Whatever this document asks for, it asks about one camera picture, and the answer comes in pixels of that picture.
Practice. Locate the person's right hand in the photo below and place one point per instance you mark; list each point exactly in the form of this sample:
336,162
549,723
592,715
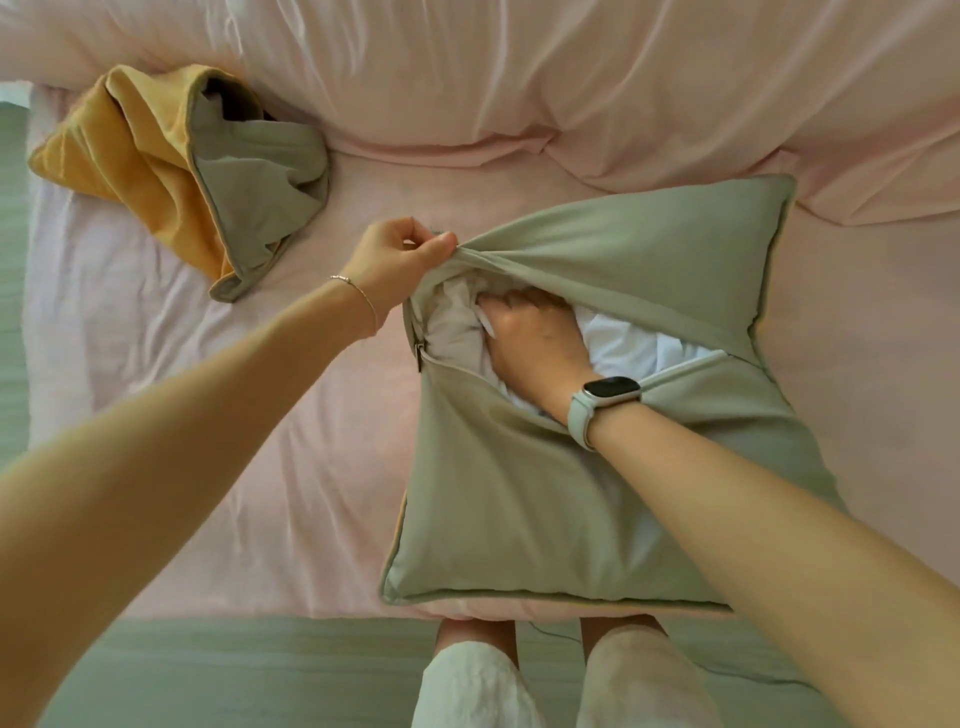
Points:
540,345

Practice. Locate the grey and orange pillowcase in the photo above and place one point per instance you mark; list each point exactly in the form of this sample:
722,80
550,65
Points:
525,510
135,165

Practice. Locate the person's right leg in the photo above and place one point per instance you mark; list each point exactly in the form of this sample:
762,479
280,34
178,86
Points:
619,630

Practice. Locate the pink bed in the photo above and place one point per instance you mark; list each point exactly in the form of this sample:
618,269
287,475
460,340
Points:
262,450

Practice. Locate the person's left leg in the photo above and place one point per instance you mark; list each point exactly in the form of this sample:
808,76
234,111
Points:
476,637

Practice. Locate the white smartwatch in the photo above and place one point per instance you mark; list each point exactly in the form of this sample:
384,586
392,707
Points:
581,416

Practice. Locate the white pillow insert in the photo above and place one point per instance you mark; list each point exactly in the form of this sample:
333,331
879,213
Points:
637,341

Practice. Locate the person's left hand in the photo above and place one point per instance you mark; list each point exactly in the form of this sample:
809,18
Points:
397,262

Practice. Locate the pink ruffled duvet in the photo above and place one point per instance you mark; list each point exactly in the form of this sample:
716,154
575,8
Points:
525,75

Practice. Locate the person's white shorts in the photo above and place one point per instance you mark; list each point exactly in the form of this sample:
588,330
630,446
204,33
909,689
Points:
472,690

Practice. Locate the person's leg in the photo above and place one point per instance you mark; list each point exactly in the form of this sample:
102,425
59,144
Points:
619,630
476,637

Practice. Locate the person's left forearm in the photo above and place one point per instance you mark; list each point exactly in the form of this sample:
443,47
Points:
150,480

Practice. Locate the person's right forearm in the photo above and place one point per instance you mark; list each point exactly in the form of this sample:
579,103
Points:
787,562

